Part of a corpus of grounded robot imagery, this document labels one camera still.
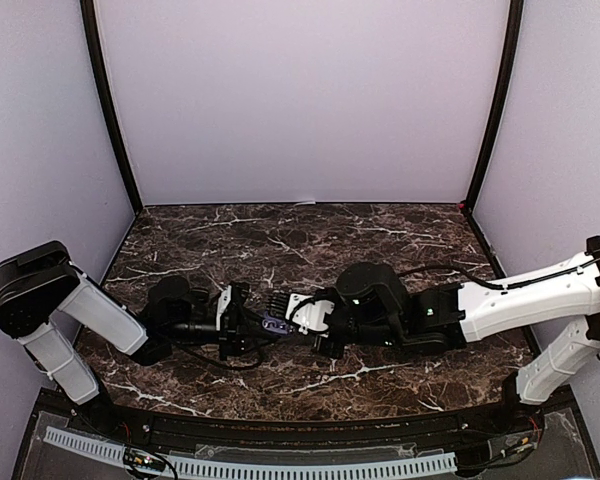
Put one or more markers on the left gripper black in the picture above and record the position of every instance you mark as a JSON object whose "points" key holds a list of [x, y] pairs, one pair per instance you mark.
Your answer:
{"points": [[235, 331]]}

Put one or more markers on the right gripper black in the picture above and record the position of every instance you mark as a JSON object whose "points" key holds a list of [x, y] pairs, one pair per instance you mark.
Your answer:
{"points": [[333, 352]]}

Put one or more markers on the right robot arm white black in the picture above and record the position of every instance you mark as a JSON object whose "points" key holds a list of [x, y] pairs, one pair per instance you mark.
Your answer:
{"points": [[370, 305]]}

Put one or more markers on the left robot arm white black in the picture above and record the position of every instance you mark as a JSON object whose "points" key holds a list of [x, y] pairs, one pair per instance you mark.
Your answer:
{"points": [[44, 280]]}

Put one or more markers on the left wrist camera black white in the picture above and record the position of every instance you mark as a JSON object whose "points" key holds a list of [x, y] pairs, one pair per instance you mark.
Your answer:
{"points": [[230, 306]]}

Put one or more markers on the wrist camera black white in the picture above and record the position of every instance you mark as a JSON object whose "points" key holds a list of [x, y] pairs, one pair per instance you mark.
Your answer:
{"points": [[230, 306], [301, 311]]}

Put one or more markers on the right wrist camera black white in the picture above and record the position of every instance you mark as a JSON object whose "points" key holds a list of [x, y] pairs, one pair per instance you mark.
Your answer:
{"points": [[301, 311]]}

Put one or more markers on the grey slotted cable duct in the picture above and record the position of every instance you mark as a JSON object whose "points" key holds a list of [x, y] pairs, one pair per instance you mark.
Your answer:
{"points": [[249, 466]]}

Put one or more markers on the left circuit board with wires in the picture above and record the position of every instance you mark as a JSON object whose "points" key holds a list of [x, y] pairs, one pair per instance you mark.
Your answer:
{"points": [[141, 461]]}

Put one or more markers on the circuit board with wires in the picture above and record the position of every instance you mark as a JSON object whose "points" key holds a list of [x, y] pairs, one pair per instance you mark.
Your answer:
{"points": [[521, 445], [141, 461]]}

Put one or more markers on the black front table rail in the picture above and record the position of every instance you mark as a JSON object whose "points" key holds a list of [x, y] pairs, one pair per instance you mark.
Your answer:
{"points": [[154, 428]]}

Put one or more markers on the right circuit board with wires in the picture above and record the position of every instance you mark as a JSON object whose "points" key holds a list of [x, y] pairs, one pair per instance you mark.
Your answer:
{"points": [[521, 445]]}

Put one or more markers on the black frame post right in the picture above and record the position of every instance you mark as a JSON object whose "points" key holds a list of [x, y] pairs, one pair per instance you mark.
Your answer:
{"points": [[496, 111]]}

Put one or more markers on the black frame post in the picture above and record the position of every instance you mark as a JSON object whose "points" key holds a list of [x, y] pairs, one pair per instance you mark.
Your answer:
{"points": [[496, 111], [106, 101]]}

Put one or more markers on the black frame post left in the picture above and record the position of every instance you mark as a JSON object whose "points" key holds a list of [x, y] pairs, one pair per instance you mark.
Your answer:
{"points": [[106, 101]]}

